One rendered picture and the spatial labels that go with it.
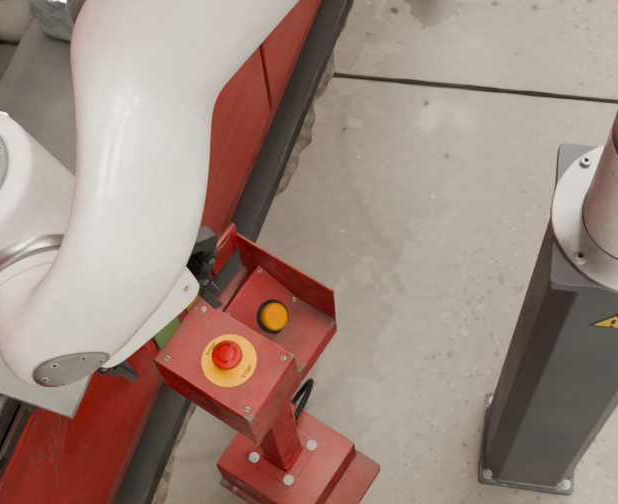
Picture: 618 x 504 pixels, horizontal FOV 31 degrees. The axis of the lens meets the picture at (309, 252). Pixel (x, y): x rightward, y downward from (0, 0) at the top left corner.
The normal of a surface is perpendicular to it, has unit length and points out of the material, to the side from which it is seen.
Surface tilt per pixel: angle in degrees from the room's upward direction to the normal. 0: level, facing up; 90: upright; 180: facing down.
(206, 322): 0
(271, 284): 35
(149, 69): 62
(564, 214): 0
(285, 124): 0
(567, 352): 90
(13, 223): 84
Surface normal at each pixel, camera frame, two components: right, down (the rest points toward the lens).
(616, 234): -0.62, 0.73
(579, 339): -0.15, 0.91
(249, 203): -0.05, -0.41
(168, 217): 0.70, 0.22
